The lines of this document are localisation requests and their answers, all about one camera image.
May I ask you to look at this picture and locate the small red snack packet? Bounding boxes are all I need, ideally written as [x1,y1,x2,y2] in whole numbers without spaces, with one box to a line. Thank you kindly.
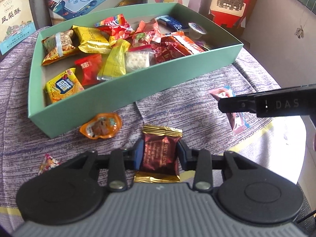
[74,54,102,86]

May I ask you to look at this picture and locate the yellow cracker packet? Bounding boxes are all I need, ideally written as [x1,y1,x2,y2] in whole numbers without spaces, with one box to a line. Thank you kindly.
[44,68,84,103]

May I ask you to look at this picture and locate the dark red foil wrapper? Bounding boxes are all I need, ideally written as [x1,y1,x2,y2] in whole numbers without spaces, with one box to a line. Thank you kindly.
[151,37,193,64]

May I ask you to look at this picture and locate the mint green cardboard box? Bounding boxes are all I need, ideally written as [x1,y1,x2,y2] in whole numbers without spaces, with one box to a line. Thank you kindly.
[28,3,243,138]

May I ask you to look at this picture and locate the pink green candy packet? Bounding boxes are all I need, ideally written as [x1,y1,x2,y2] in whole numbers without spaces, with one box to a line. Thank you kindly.
[130,32,152,51]

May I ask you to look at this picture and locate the Hello Kitty candy packet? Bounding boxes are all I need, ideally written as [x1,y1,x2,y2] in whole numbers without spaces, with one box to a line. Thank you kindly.
[38,153,60,175]

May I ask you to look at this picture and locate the pink blue candy packet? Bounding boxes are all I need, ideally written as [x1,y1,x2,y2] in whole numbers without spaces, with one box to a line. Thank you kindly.
[208,85,251,132]

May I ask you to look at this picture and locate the orange noodle snack bag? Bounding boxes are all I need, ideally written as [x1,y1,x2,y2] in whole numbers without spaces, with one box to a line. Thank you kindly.
[42,29,79,66]

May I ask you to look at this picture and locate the framed pineapple cake box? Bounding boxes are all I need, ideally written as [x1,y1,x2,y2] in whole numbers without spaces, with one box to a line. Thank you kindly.
[1,0,36,56]

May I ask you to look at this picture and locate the purple striped tablecloth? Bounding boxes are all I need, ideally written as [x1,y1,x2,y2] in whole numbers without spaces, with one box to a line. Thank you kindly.
[1,34,306,232]

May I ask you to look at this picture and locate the maroon gold chocolate packet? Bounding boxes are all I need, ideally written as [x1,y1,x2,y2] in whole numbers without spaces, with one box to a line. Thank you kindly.
[134,125,183,183]

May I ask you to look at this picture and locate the tall orange snack bag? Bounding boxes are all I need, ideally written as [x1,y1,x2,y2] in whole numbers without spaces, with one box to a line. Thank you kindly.
[171,31,204,55]

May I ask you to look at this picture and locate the yellow green snack stick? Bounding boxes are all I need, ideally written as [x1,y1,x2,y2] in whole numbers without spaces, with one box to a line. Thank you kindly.
[97,39,131,81]

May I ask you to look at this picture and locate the red gift bag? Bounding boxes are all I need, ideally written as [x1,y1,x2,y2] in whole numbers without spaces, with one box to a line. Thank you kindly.
[199,0,257,29]

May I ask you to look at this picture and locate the blue snack packet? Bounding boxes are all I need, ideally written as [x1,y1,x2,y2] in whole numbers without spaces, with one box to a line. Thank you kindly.
[155,15,189,31]

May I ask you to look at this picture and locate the person's right hand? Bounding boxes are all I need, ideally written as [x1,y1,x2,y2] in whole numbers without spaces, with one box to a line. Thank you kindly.
[312,134,316,152]

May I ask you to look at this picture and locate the clear jelly cup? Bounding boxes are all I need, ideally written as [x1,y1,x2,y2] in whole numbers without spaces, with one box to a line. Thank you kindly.
[188,22,207,40]

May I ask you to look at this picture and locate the orange jelly cup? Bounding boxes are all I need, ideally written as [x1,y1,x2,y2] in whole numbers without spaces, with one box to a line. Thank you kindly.
[79,112,123,140]

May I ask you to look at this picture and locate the orange snack pouch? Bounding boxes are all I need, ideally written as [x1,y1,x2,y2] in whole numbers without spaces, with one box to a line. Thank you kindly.
[135,18,162,43]

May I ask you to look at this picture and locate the Skittles rainbow candy bag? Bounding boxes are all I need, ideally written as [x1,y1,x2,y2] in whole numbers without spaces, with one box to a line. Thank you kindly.
[94,14,135,46]

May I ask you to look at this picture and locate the yellow Hsun cake packet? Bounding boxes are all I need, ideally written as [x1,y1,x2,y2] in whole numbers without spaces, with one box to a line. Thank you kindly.
[72,25,111,54]

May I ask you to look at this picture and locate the white cracker clear packet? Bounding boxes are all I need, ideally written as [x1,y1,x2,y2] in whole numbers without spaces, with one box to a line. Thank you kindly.
[125,51,151,73]

